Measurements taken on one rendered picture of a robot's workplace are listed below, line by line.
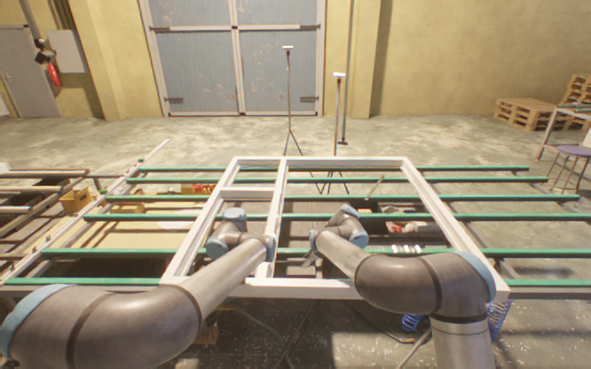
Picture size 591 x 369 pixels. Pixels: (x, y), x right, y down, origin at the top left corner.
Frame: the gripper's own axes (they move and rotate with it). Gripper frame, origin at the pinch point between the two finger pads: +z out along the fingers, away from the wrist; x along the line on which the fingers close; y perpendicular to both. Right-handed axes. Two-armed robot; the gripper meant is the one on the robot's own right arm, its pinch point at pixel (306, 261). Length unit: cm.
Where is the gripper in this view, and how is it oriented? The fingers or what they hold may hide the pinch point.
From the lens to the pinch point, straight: 144.2
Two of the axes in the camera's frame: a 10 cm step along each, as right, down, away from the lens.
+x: -0.4, 3.4, -9.4
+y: -8.0, -5.7, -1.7
